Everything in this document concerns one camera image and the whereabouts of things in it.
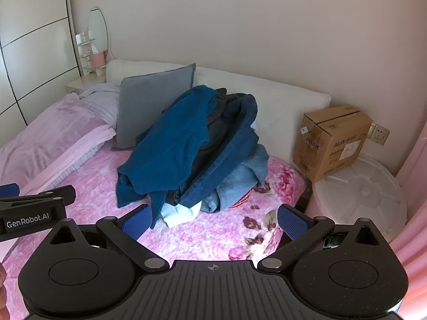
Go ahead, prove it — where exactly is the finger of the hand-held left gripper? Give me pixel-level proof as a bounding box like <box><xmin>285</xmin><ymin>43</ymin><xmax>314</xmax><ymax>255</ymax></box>
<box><xmin>0</xmin><ymin>185</ymin><xmax>76</xmax><ymax>212</ymax></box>
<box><xmin>0</xmin><ymin>183</ymin><xmax>20</xmax><ymax>199</ymax></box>

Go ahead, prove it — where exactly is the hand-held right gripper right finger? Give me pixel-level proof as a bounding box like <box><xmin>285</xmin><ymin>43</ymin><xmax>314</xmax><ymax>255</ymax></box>
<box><xmin>257</xmin><ymin>203</ymin><xmax>381</xmax><ymax>272</ymax></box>

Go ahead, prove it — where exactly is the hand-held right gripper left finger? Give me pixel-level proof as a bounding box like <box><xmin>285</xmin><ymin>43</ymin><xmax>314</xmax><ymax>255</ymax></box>
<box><xmin>50</xmin><ymin>203</ymin><xmax>171</xmax><ymax>274</ymax></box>

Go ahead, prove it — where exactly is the teal blue sweater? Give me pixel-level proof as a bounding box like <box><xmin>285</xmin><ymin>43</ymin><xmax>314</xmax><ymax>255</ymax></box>
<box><xmin>115</xmin><ymin>85</ymin><xmax>218</xmax><ymax>230</ymax></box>

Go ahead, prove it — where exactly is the person's left hand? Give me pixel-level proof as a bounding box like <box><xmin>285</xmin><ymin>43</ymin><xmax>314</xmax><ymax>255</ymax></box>
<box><xmin>0</xmin><ymin>263</ymin><xmax>8</xmax><ymax>311</ymax></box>

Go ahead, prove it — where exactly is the red striped cloth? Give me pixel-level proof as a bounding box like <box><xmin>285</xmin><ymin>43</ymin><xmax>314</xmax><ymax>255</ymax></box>
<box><xmin>228</xmin><ymin>189</ymin><xmax>255</xmax><ymax>209</ymax></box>

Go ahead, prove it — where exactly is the pale pink quilt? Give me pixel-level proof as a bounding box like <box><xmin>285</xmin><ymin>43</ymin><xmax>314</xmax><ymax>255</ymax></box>
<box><xmin>0</xmin><ymin>93</ymin><xmax>117</xmax><ymax>192</ymax></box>

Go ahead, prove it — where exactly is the light blue-grey garment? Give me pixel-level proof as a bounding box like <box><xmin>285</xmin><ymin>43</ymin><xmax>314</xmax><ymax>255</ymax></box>
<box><xmin>200</xmin><ymin>155</ymin><xmax>271</xmax><ymax>214</ymax></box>

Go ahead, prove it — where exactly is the white round table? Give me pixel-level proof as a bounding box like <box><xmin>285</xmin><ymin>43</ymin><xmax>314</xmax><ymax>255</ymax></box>
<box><xmin>305</xmin><ymin>151</ymin><xmax>408</xmax><ymax>245</ymax></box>

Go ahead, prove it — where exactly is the pink floral blanket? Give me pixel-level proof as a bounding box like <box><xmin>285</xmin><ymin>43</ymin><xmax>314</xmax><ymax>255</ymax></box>
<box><xmin>0</xmin><ymin>138</ymin><xmax>308</xmax><ymax>320</ymax></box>

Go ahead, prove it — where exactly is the cardboard box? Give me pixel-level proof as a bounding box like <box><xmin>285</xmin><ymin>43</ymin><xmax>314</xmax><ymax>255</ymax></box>
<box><xmin>293</xmin><ymin>104</ymin><xmax>373</xmax><ymax>184</ymax></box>

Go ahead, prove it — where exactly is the dark blue denim garment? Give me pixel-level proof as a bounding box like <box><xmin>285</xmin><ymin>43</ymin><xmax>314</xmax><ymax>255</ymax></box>
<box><xmin>173</xmin><ymin>90</ymin><xmax>269</xmax><ymax>214</ymax></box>

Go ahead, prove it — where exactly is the lavender striped pillow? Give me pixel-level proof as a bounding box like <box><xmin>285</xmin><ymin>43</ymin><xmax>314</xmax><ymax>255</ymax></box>
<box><xmin>78</xmin><ymin>82</ymin><xmax>122</xmax><ymax>131</ymax></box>

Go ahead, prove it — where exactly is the white padded headboard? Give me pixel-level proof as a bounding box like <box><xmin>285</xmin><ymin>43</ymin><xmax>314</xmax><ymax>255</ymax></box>
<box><xmin>105</xmin><ymin>59</ymin><xmax>333</xmax><ymax>181</ymax></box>

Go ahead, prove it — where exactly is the grey pillow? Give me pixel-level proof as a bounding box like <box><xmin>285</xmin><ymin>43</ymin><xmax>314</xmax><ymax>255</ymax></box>
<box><xmin>112</xmin><ymin>63</ymin><xmax>197</xmax><ymax>151</ymax></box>

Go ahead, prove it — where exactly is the cream dressing table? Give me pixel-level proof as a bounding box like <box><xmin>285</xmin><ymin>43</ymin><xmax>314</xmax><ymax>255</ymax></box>
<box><xmin>65</xmin><ymin>67</ymin><xmax>108</xmax><ymax>95</ymax></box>

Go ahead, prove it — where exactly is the pink curtain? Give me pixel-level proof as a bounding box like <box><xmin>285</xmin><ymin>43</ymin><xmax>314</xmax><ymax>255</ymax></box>
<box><xmin>389</xmin><ymin>133</ymin><xmax>427</xmax><ymax>320</ymax></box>

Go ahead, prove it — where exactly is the dark grey garment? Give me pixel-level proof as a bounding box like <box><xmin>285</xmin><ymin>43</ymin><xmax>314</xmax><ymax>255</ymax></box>
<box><xmin>195</xmin><ymin>88</ymin><xmax>236</xmax><ymax>172</ymax></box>

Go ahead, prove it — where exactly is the pink cup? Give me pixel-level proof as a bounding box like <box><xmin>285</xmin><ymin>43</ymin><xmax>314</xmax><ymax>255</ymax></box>
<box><xmin>91</xmin><ymin>50</ymin><xmax>108</xmax><ymax>69</ymax></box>

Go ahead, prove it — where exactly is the white wardrobe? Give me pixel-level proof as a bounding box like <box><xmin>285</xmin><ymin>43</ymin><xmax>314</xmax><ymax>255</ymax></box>
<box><xmin>0</xmin><ymin>0</ymin><xmax>82</xmax><ymax>128</ymax></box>

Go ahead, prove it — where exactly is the small white cosmetics shelf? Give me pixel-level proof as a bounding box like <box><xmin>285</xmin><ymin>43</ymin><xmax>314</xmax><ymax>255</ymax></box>
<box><xmin>75</xmin><ymin>31</ymin><xmax>98</xmax><ymax>70</ymax></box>

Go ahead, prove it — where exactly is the oval mirror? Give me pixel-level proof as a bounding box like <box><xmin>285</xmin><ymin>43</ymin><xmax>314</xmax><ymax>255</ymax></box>
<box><xmin>87</xmin><ymin>6</ymin><xmax>116</xmax><ymax>61</ymax></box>

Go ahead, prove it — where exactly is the wall socket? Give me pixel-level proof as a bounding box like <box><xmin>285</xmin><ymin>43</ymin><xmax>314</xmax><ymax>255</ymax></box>
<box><xmin>367</xmin><ymin>122</ymin><xmax>390</xmax><ymax>146</ymax></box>

